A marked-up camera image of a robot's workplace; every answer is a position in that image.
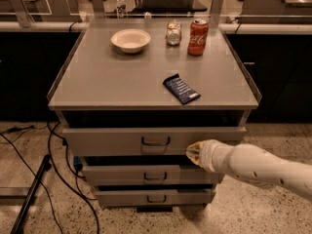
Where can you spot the padded gripper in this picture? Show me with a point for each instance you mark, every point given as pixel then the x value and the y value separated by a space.
pixel 211 155

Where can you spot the grey top drawer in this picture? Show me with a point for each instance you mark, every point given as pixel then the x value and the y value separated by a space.
pixel 144 141

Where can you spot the grey drawer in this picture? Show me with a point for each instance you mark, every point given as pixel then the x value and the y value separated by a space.
pixel 144 198
pixel 149 175
pixel 144 141

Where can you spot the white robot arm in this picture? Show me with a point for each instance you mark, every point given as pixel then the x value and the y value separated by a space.
pixel 253 165

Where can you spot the grey middle drawer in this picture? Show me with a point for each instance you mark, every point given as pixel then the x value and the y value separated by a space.
pixel 149 175

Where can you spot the grey drawer cabinet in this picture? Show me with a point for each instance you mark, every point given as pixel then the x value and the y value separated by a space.
pixel 103 87

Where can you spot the grey bottom drawer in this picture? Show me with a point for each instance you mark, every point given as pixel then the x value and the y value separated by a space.
pixel 144 198

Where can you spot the blue snack bar wrapper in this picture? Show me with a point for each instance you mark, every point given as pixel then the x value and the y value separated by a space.
pixel 180 89

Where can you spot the glass jar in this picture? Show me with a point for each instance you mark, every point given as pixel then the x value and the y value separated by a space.
pixel 173 33

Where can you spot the red coca-cola can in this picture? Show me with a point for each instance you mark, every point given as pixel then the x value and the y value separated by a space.
pixel 198 37

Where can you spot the white bowl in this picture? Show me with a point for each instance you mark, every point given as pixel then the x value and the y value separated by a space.
pixel 131 41

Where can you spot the black pole on floor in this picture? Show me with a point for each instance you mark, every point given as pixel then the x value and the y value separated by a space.
pixel 30 196

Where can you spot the plastic water bottle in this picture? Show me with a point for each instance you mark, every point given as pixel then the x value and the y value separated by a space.
pixel 121 8

